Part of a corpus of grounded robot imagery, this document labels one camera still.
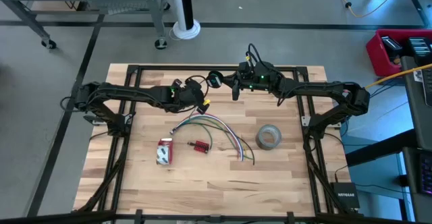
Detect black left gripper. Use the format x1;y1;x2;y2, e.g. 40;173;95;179
165;78;209;115

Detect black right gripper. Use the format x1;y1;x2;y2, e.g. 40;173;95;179
221;60;280;101

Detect black labelled wire spool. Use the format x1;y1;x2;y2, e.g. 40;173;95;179
206;69;223;90

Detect long green wire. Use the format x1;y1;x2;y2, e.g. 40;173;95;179
188;109;213;151

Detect red plastic connector block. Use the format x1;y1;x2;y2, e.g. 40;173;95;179
192;140;211;155

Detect red dispenser with white tape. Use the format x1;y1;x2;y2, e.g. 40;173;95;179
155;137;174;166

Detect white pole with round base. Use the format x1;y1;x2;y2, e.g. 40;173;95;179
167;0;202;41

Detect red plastic bin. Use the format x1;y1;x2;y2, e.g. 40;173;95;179
366;28;432;78

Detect black device with screen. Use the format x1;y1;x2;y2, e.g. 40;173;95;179
381;36;403;55

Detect black desk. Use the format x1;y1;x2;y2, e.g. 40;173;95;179
344;55;432;224

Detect black ribbed device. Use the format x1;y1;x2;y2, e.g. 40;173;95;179
406;37;432;58

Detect black computer keyboard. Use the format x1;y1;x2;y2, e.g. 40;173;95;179
421;69;432;107

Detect black backlit keyboard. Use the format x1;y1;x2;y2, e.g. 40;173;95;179
418;149;432;196

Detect black table frame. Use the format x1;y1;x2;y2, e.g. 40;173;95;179
0;63;432;224

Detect red wire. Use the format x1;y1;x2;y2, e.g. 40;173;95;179
173;112;244;161

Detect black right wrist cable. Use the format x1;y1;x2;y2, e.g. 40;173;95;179
245;43;268;70

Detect grey duct tape roll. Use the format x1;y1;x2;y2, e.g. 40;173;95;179
254;124;283;151

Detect white wire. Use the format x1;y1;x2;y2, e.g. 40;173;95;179
172;113;242;161

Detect bundle of coloured cables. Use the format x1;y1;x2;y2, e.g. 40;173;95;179
173;115;245;161

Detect bundle of coloured wires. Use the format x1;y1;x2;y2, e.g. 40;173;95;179
178;117;254;161

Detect black wire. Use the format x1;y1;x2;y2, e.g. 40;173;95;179
182;121;256;167

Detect yellow power cord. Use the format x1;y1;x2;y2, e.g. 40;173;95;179
319;0;406;19
364;63;432;90

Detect black Netgear network switch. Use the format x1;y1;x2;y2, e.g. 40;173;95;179
329;181;360;212

